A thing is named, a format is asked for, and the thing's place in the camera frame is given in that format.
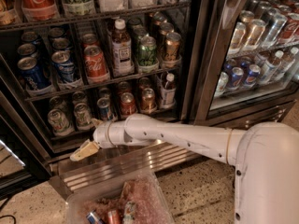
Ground tea bottle bottom shelf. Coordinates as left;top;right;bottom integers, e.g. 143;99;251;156
159;73;176;108

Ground bronze can middle shelf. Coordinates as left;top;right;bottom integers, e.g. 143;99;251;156
163;32;181;67

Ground orange can in bin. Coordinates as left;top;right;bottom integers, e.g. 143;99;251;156
107;209;121;224

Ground tea bottle shelf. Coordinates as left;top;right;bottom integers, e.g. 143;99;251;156
112;19;134;77
159;73;176;108

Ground silver can behind glass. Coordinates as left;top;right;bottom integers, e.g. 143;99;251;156
214;72;229;97

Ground glass fridge door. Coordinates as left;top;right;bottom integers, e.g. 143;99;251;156
189;0;298;129

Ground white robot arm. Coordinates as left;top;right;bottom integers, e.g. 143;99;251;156
70;114;299;224

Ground tea bottle middle shelf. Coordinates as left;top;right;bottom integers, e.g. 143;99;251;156
112;19;134;77

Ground orange can bottom shelf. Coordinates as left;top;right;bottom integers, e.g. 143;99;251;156
141;88;157;114

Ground front left pepsi can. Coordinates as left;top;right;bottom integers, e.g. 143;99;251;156
17;57;53;97

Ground gold can behind glass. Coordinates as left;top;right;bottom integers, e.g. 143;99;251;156
242;19;266;50

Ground red coca-cola can middle shelf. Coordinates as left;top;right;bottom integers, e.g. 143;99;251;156
84;46;110;84

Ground blue pepsi can bottom shelf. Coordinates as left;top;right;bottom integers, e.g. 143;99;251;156
97;97;116;121

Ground green white 7up can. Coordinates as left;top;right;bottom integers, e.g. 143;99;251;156
74;103;93;131

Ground red coke can bottom shelf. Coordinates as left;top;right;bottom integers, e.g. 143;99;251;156
121;92;137;118

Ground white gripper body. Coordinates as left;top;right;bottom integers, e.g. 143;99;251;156
93;121;125;148

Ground pepsi can behind glass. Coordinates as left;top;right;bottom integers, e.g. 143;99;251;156
226;67;244;91
243;64;261;88

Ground clear plastic bin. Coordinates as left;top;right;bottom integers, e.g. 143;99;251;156
66;169;175;224

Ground blue can in bin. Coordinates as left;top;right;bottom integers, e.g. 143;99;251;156
86;212;105;224

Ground green white can in bin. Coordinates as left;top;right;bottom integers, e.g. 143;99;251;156
122;202;136;224

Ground green can middle shelf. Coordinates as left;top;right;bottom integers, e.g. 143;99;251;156
137;36;158;73

